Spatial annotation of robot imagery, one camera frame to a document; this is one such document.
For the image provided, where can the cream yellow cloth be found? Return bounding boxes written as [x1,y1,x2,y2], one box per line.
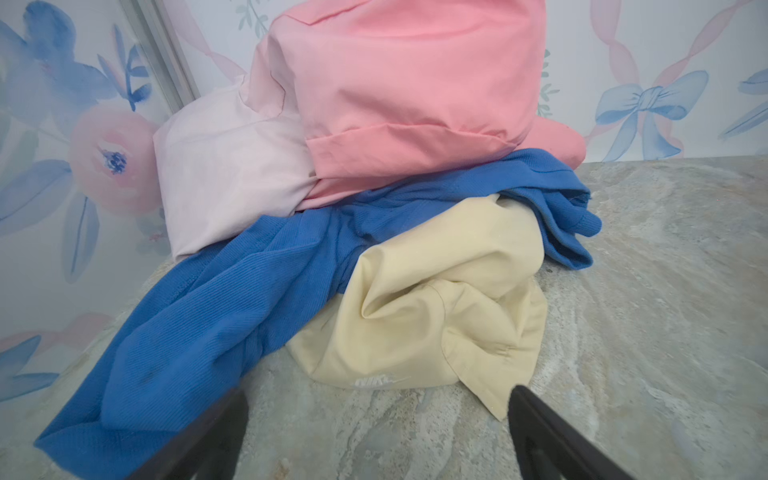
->
[287,195,547,419]

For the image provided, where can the light pink cloth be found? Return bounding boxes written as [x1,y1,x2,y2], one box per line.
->
[154,77,317,259]

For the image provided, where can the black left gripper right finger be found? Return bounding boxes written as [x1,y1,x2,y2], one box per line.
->
[508,385,632,480]

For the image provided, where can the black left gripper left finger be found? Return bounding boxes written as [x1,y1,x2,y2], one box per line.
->
[130,387,249,480]

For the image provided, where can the aluminium corner post left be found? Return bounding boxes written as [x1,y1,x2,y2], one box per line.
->
[118,0,199,113]

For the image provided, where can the blue knit cloth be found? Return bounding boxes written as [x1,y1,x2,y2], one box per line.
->
[35,149,602,479]

